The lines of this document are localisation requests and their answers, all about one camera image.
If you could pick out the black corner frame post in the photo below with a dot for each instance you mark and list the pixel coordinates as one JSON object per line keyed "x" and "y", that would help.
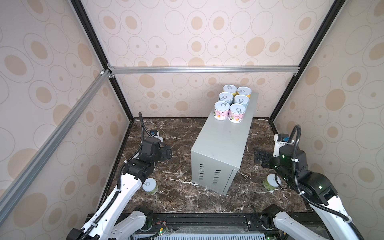
{"x": 319, "y": 36}
{"x": 98, "y": 49}

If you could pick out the yellow orange label can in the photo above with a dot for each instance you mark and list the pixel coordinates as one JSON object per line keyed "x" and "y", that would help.
{"x": 244, "y": 91}

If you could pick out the green label can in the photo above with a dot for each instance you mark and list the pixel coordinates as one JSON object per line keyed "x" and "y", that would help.
{"x": 272, "y": 182}
{"x": 150, "y": 186}

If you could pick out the black corner frame post right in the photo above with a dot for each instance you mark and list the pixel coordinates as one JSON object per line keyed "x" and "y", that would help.
{"x": 319, "y": 36}

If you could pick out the pink flower label can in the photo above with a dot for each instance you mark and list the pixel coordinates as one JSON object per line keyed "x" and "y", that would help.
{"x": 236, "y": 113}

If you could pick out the green label can left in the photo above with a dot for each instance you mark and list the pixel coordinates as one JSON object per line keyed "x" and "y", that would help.
{"x": 150, "y": 186}

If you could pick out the teal label can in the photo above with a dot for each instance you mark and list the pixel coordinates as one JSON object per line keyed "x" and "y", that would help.
{"x": 242, "y": 99}

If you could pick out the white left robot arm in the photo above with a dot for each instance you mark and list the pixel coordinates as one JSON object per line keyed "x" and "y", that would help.
{"x": 104, "y": 224}

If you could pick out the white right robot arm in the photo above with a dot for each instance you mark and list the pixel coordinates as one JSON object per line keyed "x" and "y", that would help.
{"x": 289, "y": 164}

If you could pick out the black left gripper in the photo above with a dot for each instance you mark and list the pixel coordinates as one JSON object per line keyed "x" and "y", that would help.
{"x": 165, "y": 154}

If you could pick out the black corner frame post left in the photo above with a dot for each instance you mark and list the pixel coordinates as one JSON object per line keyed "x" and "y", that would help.
{"x": 98, "y": 49}

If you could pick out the grey metal cabinet box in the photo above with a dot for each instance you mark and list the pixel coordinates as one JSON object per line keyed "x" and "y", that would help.
{"x": 217, "y": 153}

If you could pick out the silver aluminium crossbar back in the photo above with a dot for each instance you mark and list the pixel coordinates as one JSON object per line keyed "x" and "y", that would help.
{"x": 205, "y": 70}

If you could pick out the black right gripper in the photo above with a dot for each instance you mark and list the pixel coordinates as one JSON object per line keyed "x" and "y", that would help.
{"x": 258, "y": 156}

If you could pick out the light blue label can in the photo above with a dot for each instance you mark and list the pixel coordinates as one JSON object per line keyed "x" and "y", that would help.
{"x": 226, "y": 97}

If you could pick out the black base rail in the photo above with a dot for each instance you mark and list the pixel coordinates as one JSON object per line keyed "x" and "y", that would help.
{"x": 206, "y": 226}

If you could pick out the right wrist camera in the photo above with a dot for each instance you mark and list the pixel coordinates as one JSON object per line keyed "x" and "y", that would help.
{"x": 280, "y": 141}

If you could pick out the green label can right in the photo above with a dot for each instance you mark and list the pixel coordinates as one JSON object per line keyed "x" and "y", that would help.
{"x": 272, "y": 182}

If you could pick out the silver aluminium rail left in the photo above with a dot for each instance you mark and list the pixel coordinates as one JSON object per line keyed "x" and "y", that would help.
{"x": 20, "y": 185}

